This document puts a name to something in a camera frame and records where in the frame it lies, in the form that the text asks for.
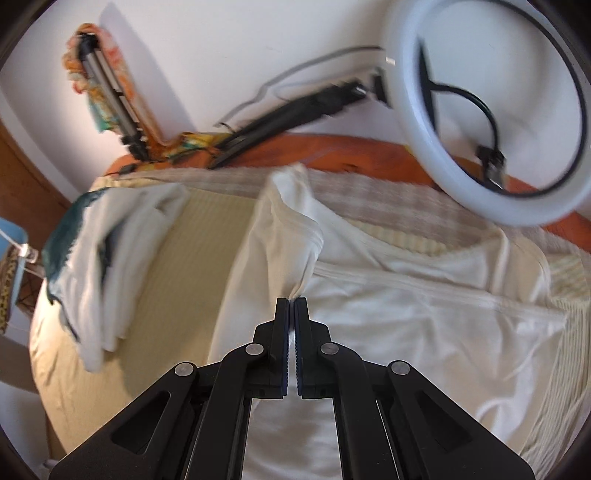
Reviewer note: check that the colourful floral scarf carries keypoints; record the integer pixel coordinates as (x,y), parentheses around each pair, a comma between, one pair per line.
(159,149)

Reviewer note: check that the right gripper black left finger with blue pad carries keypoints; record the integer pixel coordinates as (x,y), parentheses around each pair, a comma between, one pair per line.
(192,422)

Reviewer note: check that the black ring light stand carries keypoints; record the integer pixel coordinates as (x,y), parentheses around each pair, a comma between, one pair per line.
(295,113)

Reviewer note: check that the striped yellow bed sheet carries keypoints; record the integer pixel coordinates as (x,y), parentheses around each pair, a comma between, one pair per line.
(179,305)

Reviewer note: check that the leopard print cloth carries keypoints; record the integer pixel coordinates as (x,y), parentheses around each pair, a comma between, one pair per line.
(9,264)

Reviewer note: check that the wooden door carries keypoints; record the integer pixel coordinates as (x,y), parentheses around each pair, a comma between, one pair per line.
(28,199)

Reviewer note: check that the white ring light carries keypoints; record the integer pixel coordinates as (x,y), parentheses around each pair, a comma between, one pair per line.
(401,39)

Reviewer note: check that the white and teal folded garment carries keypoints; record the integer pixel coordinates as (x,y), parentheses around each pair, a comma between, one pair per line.
(98,257)

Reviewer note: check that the silver black folded tripod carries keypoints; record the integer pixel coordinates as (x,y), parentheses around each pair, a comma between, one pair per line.
(98,70)

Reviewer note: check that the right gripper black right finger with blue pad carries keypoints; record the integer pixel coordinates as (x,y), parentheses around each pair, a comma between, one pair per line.
(392,422)

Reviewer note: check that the white camisole top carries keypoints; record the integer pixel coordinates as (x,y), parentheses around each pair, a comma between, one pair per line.
(476,321)

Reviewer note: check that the beige checked blanket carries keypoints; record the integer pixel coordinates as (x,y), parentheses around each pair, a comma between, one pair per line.
(414,209)

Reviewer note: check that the orange patterned mattress cover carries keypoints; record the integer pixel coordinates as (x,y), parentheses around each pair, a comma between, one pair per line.
(341,154)

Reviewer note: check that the blue plastic chair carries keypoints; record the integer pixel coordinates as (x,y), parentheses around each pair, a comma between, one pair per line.
(15,239)

